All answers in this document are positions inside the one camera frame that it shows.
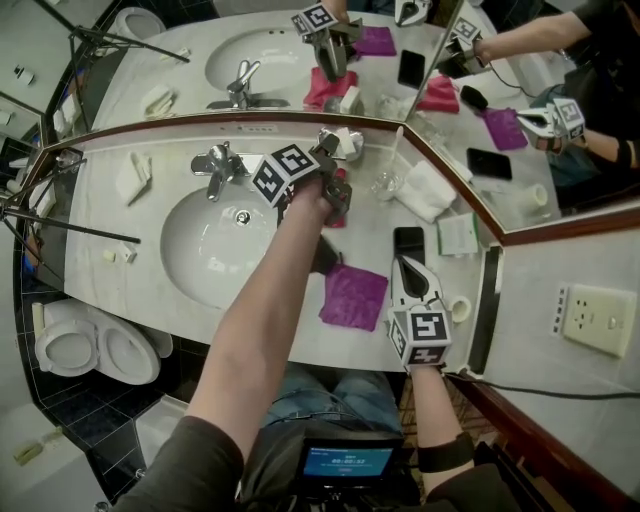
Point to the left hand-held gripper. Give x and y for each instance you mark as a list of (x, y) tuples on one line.
[(285, 172)]

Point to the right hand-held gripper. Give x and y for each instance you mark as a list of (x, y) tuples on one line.
[(422, 335)]

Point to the white soap bar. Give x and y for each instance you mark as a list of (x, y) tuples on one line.
[(345, 142)]

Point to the silver soap dish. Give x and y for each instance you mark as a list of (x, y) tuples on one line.
[(355, 145)]

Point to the person's left forearm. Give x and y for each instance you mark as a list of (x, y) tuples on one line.
[(250, 325)]

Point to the person's right forearm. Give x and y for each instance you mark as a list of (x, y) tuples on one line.
[(440, 415)]

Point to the person's left hand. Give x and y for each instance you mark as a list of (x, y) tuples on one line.
[(310, 197)]

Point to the black smartphone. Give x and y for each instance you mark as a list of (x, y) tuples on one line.
[(409, 242)]

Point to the white toilet paper roll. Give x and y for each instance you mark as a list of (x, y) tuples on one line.
[(461, 307)]

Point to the purple cloth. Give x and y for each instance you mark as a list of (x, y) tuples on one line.
[(352, 297)]

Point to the white and green card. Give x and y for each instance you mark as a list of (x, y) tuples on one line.
[(457, 235)]

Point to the clear drinking glass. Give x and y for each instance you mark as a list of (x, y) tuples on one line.
[(387, 187)]

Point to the long black ledge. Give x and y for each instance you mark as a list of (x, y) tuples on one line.
[(485, 310)]

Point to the pink cloth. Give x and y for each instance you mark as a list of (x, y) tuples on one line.
[(337, 222)]

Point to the black cloth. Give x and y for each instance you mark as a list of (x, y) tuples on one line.
[(327, 255)]

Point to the thick folded white towel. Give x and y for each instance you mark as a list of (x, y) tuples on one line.
[(425, 190)]

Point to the chrome faucet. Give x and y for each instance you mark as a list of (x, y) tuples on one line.
[(220, 165)]

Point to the person's blue jeans legs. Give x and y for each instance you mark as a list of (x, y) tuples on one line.
[(360, 395)]

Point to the white sink basin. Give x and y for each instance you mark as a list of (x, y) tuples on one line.
[(200, 255)]

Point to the narrow wood framed mirror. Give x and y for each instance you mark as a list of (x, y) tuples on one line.
[(525, 150)]

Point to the chest mounted monitor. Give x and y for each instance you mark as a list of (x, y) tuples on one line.
[(347, 462)]

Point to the wide wood framed mirror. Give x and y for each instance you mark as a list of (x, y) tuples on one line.
[(150, 75)]

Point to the small folded white towel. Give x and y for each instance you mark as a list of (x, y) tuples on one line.
[(132, 177)]

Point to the small white box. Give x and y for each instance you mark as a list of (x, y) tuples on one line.
[(129, 253)]

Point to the small pale yellow block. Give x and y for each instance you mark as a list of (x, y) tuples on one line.
[(109, 256)]

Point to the black tripod light stand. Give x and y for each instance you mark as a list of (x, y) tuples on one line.
[(75, 227)]

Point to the person's dark grey shirt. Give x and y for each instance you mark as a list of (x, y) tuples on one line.
[(185, 475)]

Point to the cream wall power socket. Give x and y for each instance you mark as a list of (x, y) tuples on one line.
[(595, 320)]

